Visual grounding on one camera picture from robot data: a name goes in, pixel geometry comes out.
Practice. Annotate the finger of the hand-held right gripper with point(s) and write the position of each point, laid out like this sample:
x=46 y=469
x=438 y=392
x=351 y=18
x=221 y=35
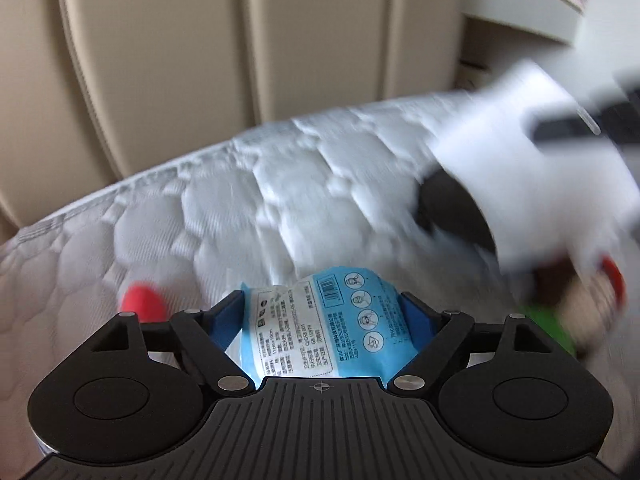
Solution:
x=565 y=129

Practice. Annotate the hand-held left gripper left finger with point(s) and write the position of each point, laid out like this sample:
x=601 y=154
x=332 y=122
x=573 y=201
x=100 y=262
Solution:
x=225 y=321

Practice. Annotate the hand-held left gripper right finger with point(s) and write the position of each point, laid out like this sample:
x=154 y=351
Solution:
x=417 y=317

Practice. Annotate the white towel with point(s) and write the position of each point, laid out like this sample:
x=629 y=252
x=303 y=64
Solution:
x=530 y=180

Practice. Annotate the red round object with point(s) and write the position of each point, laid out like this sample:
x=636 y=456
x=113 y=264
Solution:
x=142 y=302

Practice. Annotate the blue face mask packet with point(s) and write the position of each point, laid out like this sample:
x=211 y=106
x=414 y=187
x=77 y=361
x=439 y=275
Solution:
x=320 y=325

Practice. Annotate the brown cardboard box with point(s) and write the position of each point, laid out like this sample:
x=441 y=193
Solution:
x=472 y=75

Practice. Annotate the white quilted mattress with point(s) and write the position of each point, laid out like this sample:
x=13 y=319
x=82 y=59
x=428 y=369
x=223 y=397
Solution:
x=225 y=210

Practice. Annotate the crochet doll with red hat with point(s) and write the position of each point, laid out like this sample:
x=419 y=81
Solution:
x=585 y=305

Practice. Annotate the beige padded headboard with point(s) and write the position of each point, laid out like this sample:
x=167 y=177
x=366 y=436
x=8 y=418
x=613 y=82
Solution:
x=225 y=50

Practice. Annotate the white wall shelf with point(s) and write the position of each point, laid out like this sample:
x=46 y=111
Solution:
x=520 y=10

